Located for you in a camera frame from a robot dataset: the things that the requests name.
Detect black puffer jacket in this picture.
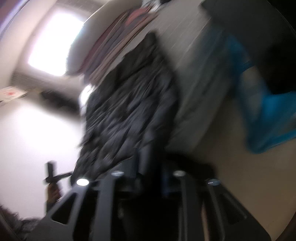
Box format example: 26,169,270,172
70,32,179,184

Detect small black garment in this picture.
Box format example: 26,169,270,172
40,90,80,114

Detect white paper sheet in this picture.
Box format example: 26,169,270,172
0,86,28,104

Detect grey padded headboard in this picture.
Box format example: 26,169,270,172
11,71,83,93

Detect grey pillow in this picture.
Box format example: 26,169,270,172
66,15,110,76

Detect grey quilted mattress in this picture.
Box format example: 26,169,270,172
143,1,231,152

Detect striped folded blanket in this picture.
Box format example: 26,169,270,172
80,6,156,84

